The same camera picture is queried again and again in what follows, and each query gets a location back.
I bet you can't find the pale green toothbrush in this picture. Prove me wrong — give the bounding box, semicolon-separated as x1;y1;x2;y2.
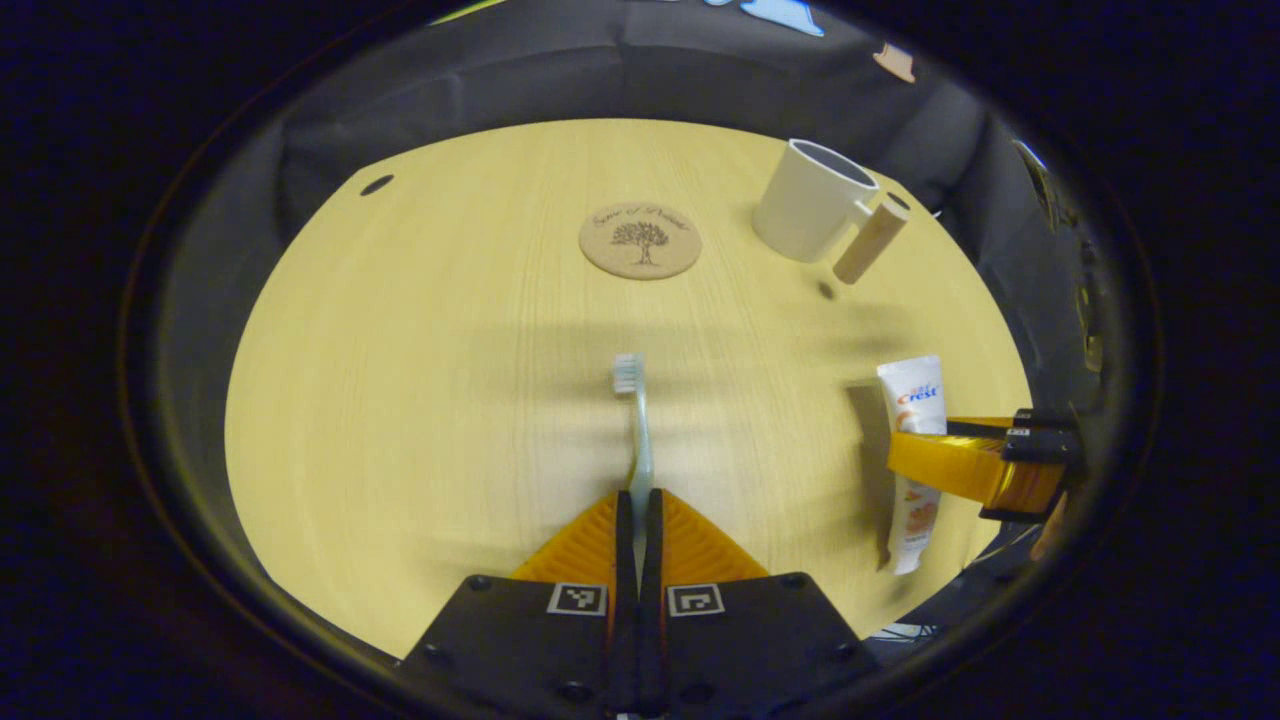
612;352;656;586

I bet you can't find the white cup with wooden handle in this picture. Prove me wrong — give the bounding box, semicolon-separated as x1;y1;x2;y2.
752;138;911;286

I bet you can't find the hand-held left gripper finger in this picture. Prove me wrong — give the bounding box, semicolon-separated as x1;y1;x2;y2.
398;488;638;720
640;487;881;720

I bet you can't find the black backdrop cloth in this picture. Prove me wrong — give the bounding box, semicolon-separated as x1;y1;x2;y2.
150;0;1121;661

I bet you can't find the light wooden desktop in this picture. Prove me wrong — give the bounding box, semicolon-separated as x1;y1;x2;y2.
225;118;1033;661

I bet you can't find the white toothpaste tube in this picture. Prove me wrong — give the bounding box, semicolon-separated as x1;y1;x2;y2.
876;355;947;577

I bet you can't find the round cork coaster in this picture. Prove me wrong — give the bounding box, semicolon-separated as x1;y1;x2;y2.
578;201;703;281

